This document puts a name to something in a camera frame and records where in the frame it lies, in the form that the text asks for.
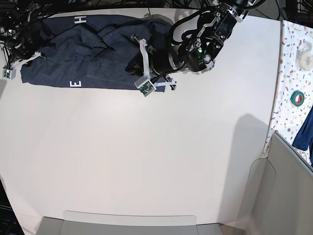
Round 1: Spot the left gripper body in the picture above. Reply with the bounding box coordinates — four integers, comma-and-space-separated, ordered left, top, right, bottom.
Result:
125, 43, 186, 77

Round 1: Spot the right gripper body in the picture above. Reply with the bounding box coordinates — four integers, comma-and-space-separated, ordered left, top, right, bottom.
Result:
9, 36, 36, 65

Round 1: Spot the dark blue printed t-shirt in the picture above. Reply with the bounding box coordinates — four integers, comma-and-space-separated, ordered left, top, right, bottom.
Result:
21, 15, 171, 90

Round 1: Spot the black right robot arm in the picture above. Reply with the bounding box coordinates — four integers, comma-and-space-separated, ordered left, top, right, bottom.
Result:
0, 0, 36, 67

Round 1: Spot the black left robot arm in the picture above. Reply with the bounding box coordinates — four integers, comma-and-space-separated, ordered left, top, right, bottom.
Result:
145, 0, 253, 83

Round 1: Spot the terrazzo patterned side surface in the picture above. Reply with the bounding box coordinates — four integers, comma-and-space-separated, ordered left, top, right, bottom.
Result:
262, 21, 313, 165

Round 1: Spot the green tape roll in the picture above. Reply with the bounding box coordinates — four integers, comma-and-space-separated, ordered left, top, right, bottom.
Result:
291, 91, 305, 107

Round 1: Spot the clear tape dispenser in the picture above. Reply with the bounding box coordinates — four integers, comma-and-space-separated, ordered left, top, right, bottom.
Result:
295, 42, 313, 71

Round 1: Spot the blue cloth at right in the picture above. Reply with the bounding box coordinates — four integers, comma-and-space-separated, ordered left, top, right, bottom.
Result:
292, 113, 313, 150

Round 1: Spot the grey front divider panel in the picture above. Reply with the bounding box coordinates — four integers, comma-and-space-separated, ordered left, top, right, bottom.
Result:
36, 211, 222, 235

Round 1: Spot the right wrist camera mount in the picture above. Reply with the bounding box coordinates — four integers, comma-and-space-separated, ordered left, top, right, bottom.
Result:
2, 51, 46, 80

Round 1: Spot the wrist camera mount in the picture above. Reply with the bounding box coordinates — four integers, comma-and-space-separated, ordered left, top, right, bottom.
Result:
2, 51, 46, 80
131, 34, 178, 98

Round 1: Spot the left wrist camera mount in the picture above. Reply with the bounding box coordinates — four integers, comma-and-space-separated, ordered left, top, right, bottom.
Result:
131, 34, 178, 98

